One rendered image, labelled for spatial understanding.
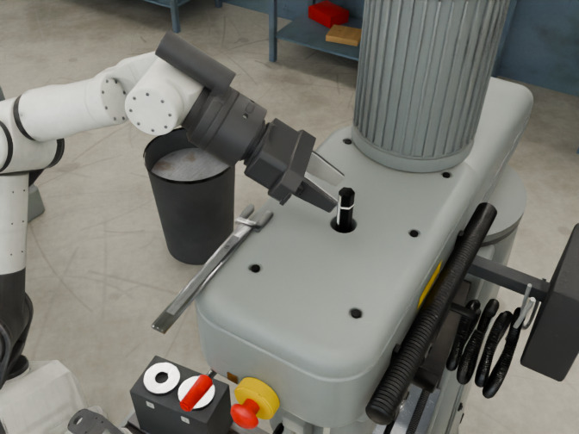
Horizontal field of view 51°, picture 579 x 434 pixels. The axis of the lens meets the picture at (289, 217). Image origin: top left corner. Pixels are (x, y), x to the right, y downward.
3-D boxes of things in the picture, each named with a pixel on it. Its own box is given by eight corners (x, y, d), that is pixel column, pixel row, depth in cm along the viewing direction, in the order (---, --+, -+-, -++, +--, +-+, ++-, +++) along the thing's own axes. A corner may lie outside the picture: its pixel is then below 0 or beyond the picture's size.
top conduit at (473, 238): (388, 430, 76) (391, 415, 73) (357, 414, 77) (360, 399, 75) (494, 220, 105) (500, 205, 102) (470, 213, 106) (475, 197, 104)
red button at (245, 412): (253, 437, 78) (252, 421, 75) (227, 423, 80) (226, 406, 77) (267, 418, 80) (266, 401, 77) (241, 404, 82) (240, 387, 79)
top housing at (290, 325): (348, 452, 78) (359, 381, 67) (183, 362, 87) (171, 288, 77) (467, 234, 108) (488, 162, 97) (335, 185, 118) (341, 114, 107)
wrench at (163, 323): (171, 338, 71) (171, 334, 71) (144, 325, 72) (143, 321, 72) (273, 215, 87) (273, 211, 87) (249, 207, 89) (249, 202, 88)
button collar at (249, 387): (272, 427, 80) (272, 402, 76) (234, 406, 82) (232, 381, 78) (280, 415, 82) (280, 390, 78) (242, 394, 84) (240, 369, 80)
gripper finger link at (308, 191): (327, 212, 82) (289, 189, 81) (341, 198, 80) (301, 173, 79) (326, 220, 81) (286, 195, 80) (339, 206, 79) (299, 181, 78)
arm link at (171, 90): (194, 171, 77) (113, 123, 75) (217, 127, 85) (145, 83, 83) (235, 108, 70) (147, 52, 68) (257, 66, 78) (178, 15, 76)
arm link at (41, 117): (119, 77, 86) (10, 102, 92) (71, 72, 76) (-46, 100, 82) (133, 152, 87) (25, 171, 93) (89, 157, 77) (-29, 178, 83)
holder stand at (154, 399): (211, 461, 158) (205, 421, 145) (140, 430, 165) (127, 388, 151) (233, 422, 167) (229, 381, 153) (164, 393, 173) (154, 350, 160)
